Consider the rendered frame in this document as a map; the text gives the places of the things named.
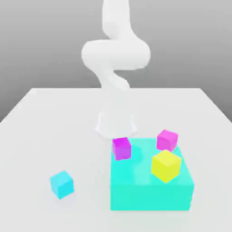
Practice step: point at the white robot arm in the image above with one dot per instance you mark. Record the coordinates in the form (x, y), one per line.
(116, 54)

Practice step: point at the small magenta cube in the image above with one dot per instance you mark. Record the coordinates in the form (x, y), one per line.
(121, 149)
(166, 140)

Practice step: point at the small yellow cube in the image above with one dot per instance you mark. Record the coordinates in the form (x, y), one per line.
(165, 165)

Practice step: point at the small cyan cube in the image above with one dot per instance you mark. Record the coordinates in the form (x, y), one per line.
(62, 184)

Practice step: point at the large turquoise box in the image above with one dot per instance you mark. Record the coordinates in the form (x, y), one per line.
(150, 194)

